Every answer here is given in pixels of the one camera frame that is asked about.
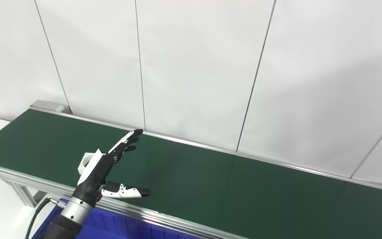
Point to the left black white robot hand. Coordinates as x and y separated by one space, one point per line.
96 174

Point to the white square part with hole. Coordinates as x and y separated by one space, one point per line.
85 162

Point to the blue plastic bin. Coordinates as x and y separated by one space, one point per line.
111 225

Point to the green conveyor belt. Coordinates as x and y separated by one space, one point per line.
144 215
227 186

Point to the aluminium conveyor leg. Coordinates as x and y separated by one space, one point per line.
25 196

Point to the grey conveyor end housing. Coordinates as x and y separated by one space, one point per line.
48 106

